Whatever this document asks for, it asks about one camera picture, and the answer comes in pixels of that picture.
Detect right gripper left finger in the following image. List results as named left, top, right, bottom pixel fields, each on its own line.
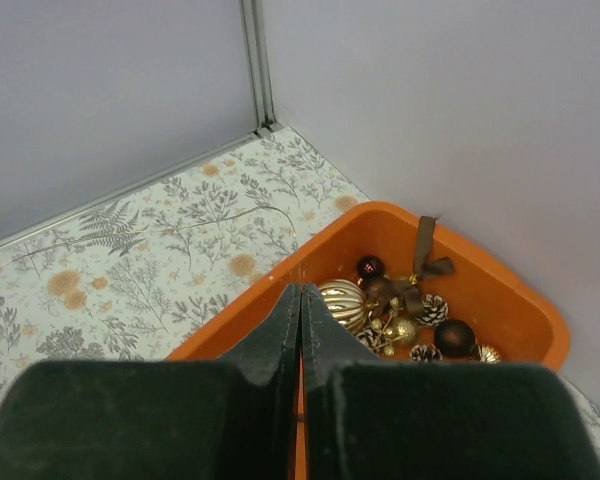
left=0, top=285, right=301, bottom=479

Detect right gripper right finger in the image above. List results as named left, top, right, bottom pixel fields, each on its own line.
left=300, top=284, right=600, bottom=479

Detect gold glitter berry sprig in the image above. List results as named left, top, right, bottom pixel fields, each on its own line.
left=355, top=297, right=420, bottom=357

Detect large gold striped bauble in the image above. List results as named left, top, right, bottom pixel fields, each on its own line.
left=318, top=279, right=367, bottom=334

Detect dark brown bauble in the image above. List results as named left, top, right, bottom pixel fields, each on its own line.
left=434, top=319, right=477, bottom=358

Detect matte brown bauble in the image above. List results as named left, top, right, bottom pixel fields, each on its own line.
left=364, top=276, right=396, bottom=313

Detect small gold striped bauble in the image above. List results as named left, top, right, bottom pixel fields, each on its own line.
left=475, top=344, right=503, bottom=364

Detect small dark red bauble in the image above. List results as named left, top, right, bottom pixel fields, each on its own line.
left=356, top=255, right=385, bottom=280

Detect brown ribbon on rim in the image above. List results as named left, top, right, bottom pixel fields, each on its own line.
left=393, top=216, right=455, bottom=318

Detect floral patterned table mat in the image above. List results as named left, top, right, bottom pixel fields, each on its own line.
left=0, top=124, right=600, bottom=451

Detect orange plastic bin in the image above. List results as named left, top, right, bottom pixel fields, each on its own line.
left=162, top=200, right=572, bottom=480

